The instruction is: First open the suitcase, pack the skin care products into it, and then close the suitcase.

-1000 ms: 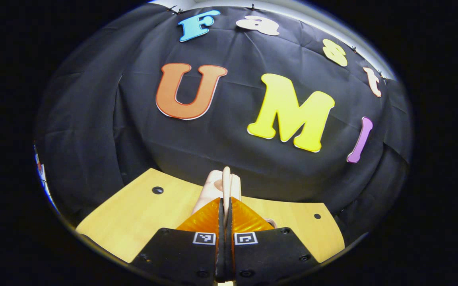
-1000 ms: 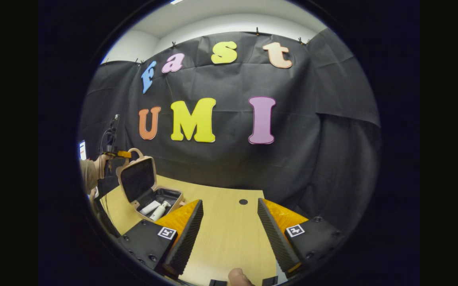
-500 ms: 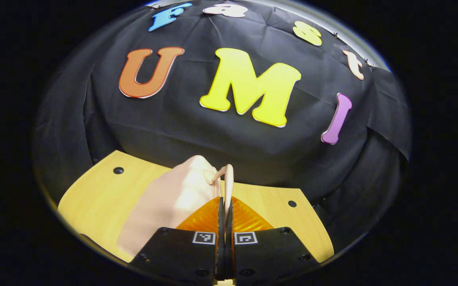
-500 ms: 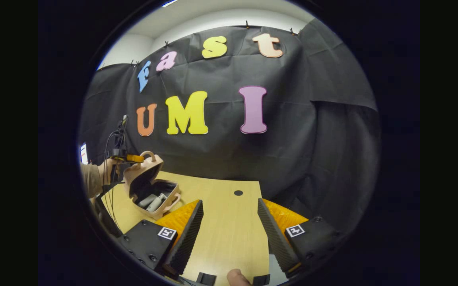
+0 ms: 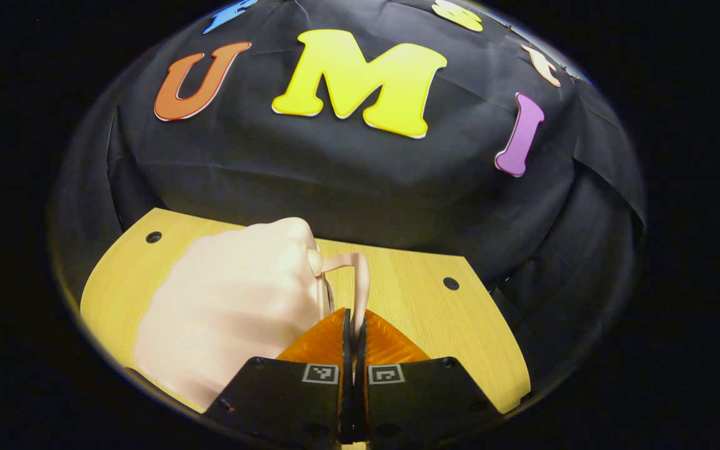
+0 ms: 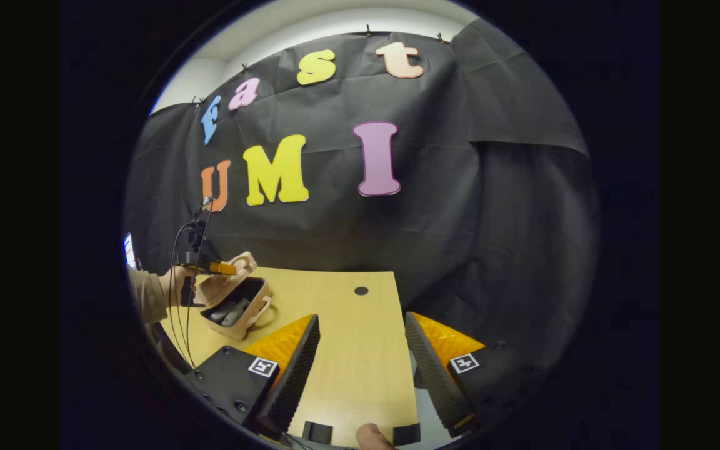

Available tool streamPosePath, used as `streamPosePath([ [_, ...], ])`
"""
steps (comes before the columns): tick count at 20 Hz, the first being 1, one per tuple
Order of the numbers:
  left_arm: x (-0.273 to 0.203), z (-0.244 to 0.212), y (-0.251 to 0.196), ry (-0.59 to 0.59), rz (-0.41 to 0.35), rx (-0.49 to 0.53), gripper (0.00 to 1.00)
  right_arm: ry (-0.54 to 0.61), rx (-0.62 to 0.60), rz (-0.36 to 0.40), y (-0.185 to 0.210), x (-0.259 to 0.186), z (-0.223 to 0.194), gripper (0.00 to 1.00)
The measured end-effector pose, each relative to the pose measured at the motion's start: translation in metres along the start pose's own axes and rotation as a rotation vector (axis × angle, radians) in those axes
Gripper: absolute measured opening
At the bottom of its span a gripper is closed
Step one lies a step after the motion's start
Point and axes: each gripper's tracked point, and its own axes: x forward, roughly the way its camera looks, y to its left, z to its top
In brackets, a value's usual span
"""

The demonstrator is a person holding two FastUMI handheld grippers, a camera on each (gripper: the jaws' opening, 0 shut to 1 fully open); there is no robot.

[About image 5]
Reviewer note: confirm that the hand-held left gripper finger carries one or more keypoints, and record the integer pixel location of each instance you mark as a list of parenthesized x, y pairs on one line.
[(360, 356), (346, 350)]

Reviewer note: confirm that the pink suitcase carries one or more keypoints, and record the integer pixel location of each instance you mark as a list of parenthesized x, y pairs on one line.
[(235, 306)]

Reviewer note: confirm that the black backdrop cloth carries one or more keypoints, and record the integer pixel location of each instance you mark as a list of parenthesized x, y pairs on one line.
[(335, 175)]

